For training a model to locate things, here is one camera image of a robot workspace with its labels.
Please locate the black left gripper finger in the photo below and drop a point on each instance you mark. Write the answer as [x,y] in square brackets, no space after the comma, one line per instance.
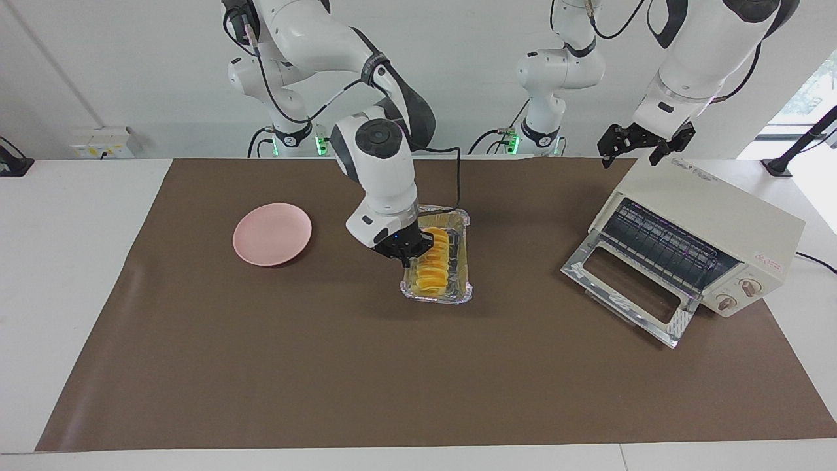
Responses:
[618,139]
[684,135]

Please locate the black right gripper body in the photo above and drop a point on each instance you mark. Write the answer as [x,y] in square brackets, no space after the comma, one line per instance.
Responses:
[402,243]

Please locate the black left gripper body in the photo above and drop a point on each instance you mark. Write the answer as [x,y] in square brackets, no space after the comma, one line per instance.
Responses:
[654,140]

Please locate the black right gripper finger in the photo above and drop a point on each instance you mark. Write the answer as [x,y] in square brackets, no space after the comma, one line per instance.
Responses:
[427,248]
[409,262]

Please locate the golden ridged bread loaf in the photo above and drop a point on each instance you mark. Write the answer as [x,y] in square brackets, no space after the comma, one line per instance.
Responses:
[435,271]

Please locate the aluminium foil baking tray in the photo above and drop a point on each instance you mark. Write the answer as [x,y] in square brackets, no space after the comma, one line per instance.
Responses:
[460,261]

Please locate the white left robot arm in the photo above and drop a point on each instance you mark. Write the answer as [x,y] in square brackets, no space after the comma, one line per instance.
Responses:
[700,52]

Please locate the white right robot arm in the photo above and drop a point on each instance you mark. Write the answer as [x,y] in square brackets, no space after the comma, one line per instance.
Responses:
[379,157]

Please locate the cream toaster oven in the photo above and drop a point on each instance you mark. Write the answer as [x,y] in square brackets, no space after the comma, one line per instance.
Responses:
[719,209]

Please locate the metal oven rack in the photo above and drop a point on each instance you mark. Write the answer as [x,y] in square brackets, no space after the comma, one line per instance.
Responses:
[667,245]

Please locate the glass oven door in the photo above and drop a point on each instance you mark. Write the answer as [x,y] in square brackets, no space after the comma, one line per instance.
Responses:
[588,275]

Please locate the cream oven knob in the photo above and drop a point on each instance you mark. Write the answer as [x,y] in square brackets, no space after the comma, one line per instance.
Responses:
[749,286]
[727,303]

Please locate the brown table mat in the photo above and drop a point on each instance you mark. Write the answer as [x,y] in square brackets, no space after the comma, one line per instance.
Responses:
[425,360]

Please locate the pink round plate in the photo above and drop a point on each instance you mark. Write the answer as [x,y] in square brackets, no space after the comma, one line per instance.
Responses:
[271,234]

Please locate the black camera stand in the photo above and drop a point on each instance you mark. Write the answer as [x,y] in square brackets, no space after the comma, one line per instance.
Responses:
[801,140]

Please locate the white wall power socket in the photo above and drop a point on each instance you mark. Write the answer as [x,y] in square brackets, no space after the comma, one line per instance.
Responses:
[101,142]

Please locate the black clamp mount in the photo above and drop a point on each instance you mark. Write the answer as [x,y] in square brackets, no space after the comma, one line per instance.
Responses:
[13,163]

